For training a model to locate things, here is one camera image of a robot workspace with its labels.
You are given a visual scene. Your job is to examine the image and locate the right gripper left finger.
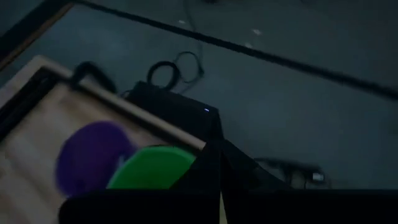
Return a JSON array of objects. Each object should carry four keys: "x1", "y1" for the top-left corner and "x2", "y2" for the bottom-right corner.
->
[{"x1": 58, "y1": 139, "x2": 221, "y2": 224}]

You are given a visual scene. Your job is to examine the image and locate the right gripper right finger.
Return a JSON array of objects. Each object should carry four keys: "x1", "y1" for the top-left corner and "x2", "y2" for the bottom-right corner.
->
[{"x1": 221, "y1": 138, "x2": 398, "y2": 224}]

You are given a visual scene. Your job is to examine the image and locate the brown candy bar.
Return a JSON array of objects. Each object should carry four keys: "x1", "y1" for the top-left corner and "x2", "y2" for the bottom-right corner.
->
[{"x1": 124, "y1": 81, "x2": 225, "y2": 147}]

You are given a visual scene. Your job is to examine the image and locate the green halloween bucket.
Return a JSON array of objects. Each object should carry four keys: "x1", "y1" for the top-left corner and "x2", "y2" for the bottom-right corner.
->
[{"x1": 106, "y1": 145, "x2": 197, "y2": 190}]

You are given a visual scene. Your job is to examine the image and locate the purple halloween bucket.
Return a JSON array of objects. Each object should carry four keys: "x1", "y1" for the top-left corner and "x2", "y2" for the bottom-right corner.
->
[{"x1": 55, "y1": 120, "x2": 137, "y2": 198}]

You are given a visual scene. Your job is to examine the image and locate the black mat orange stripes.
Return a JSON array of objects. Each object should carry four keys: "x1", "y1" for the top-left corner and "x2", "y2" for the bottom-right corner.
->
[{"x1": 0, "y1": 0, "x2": 74, "y2": 71}]

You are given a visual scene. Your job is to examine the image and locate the long black floor cable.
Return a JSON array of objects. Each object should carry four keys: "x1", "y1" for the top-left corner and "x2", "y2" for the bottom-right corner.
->
[{"x1": 146, "y1": 51, "x2": 206, "y2": 94}]

